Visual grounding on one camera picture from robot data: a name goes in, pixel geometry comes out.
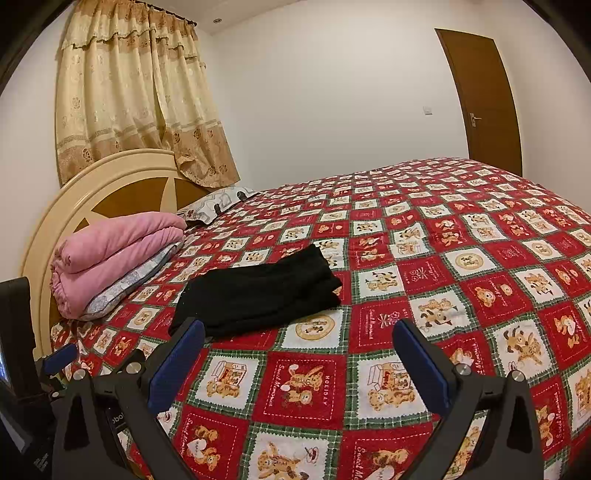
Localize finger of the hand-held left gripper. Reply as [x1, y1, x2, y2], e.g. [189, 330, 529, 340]
[36, 342, 79, 398]

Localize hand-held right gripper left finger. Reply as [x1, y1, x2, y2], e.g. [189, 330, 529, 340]
[52, 319, 206, 480]

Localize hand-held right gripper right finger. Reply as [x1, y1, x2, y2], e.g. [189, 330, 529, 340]
[392, 318, 557, 480]

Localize dark curtain rod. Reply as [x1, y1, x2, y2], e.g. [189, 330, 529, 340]
[147, 2, 199, 27]

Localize black pants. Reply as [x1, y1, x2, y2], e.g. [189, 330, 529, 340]
[168, 244, 343, 337]

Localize cream wooden headboard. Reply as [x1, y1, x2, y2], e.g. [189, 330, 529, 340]
[21, 148, 215, 361]

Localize red checked printed blanket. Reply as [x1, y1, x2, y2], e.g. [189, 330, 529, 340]
[48, 157, 591, 480]

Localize pink folded quilt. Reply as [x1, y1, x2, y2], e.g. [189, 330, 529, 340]
[53, 213, 188, 320]

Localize brown wooden door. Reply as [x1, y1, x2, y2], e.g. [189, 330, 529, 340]
[434, 28, 525, 176]

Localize beige patterned curtain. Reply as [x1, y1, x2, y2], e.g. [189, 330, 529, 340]
[54, 0, 241, 189]

